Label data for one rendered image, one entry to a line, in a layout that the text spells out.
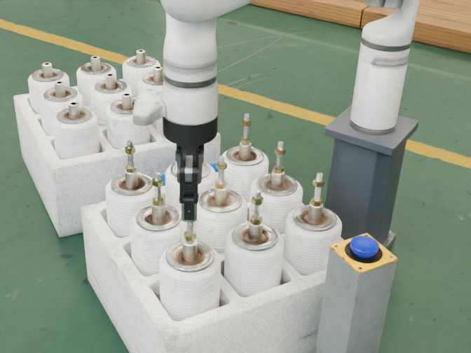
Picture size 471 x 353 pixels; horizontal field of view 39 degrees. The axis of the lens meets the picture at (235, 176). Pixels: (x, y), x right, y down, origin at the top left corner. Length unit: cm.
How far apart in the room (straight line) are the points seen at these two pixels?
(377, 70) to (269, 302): 48
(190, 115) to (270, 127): 112
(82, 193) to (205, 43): 71
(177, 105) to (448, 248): 88
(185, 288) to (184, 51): 37
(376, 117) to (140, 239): 51
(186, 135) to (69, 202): 64
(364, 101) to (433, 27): 148
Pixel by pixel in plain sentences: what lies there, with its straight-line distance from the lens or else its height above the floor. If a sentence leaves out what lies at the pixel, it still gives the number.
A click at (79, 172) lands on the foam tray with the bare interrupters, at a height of 16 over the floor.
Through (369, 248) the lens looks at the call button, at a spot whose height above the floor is 33.
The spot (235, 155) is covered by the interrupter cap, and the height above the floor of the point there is 25.
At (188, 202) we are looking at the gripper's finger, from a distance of 91.
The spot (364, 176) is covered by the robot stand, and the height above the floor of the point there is 22.
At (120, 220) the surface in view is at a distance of 122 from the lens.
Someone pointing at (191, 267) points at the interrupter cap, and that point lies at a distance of 103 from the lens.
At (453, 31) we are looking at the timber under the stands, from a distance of 275.
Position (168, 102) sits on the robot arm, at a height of 53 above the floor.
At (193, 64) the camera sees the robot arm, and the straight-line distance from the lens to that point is 85.
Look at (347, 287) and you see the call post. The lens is 99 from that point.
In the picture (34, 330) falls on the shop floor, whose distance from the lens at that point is 133.
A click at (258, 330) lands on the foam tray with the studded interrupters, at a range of 112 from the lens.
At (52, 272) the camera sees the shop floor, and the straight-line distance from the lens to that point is 145.
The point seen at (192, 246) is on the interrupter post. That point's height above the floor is 28.
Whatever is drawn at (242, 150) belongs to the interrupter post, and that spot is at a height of 27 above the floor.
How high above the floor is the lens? 90
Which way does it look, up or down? 31 degrees down
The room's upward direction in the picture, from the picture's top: 3 degrees clockwise
